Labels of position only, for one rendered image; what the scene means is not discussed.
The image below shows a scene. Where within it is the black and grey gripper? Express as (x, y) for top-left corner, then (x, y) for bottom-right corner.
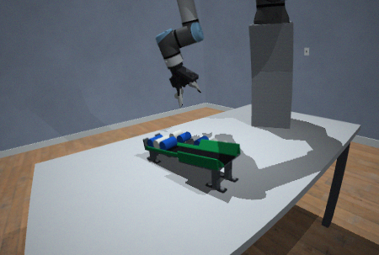
(168, 62), (201, 108)

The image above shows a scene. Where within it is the blue cylinder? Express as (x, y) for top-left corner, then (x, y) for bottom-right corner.
(159, 136), (178, 150)
(147, 135), (163, 147)
(194, 135), (209, 146)
(177, 131), (191, 143)

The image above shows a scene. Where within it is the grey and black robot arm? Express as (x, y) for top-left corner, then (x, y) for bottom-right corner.
(156, 0), (290, 82)

